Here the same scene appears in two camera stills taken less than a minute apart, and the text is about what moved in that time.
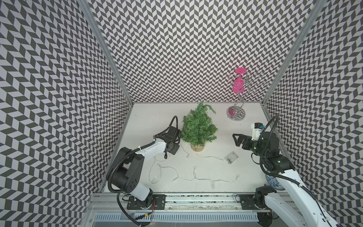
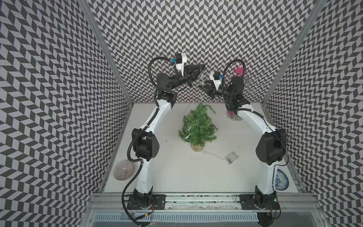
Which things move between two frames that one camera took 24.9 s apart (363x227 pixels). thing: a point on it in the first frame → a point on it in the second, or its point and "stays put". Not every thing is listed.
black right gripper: [247, 139] → [211, 89]
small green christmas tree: [197, 129] stays put
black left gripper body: [174, 149] → [178, 80]
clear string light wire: [194, 174] → [203, 122]
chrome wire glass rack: [237, 113] stays put
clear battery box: [231, 157] stays put
